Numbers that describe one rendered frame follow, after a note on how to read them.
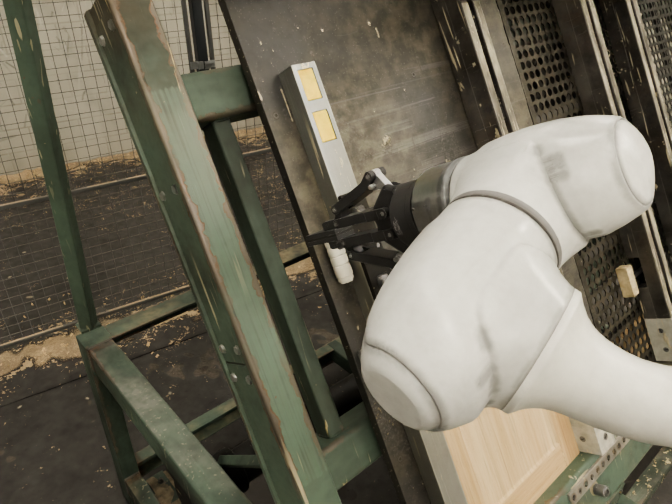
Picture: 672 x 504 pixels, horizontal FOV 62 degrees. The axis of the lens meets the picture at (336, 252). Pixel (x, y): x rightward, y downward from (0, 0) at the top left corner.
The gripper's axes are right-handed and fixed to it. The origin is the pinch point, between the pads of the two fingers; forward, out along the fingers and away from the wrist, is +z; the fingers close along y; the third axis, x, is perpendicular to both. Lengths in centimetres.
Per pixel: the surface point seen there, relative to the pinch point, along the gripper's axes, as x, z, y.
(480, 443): 27, 14, 50
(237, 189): 0.5, 21.0, -10.7
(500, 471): 30, 14, 58
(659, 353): 100, 14, 66
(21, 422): -31, 229, 46
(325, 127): 14.6, 11.5, -15.4
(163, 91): -10.4, 10.5, -25.5
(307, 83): 14.1, 11.5, -22.9
